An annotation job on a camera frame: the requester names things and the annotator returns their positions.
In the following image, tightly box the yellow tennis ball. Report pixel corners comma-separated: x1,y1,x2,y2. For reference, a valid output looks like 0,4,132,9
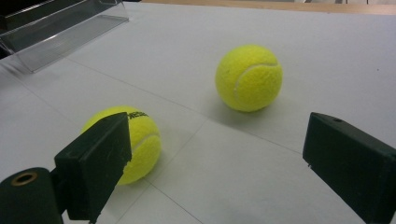
215,43,284,113
81,105,163,187

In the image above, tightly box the clear plastic container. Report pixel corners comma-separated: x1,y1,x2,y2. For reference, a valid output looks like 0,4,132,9
0,0,131,75

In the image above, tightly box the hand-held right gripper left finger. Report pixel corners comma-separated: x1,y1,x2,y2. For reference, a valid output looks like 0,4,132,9
53,112,133,224

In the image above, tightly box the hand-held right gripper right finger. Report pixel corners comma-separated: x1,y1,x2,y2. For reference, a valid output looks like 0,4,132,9
302,112,396,224

